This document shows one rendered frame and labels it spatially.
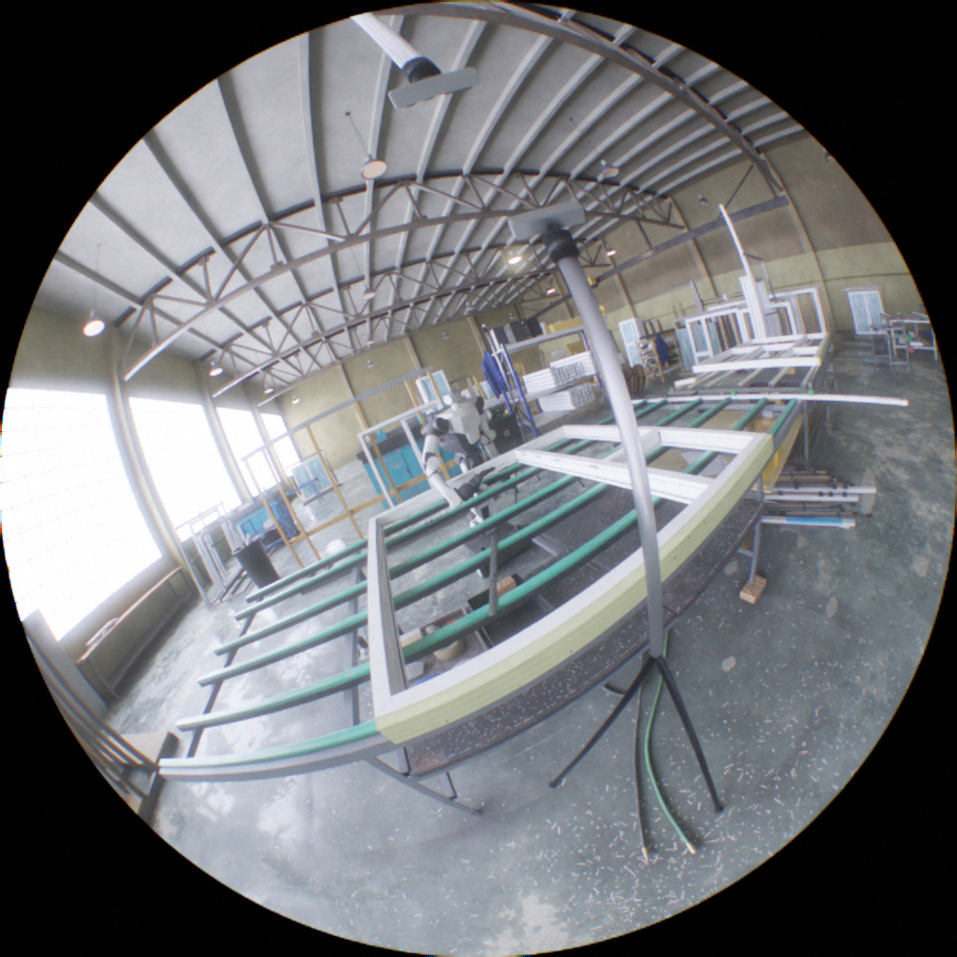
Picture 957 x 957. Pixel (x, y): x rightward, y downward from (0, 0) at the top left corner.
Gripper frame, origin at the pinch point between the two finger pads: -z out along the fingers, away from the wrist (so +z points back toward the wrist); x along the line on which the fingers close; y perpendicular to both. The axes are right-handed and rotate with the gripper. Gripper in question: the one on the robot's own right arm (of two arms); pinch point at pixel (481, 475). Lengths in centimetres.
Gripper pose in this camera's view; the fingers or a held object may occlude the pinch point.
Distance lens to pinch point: 182.4
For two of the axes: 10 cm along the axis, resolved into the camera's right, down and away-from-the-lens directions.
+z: -6.6, 7.0, -2.9
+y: -7.5, -6.5, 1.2
